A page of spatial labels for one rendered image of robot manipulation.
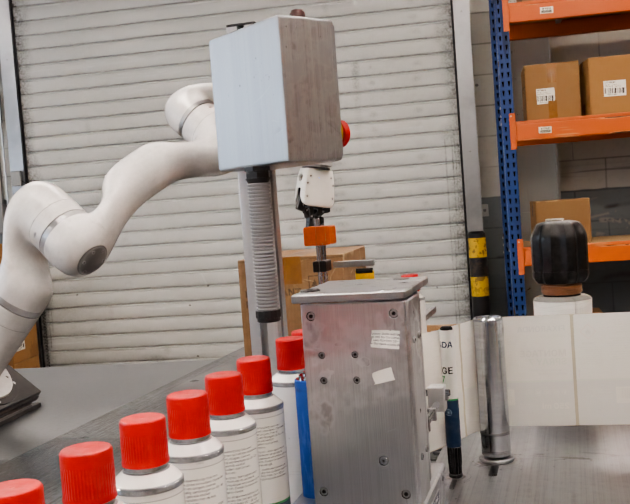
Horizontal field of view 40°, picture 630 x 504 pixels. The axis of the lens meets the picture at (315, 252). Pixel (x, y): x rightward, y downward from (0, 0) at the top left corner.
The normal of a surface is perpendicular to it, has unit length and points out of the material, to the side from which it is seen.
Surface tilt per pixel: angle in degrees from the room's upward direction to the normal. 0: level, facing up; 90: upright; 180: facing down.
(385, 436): 90
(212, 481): 90
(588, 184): 90
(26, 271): 62
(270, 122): 90
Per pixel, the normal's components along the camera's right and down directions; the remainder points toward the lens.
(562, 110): -0.18, 0.08
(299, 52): 0.62, 0.00
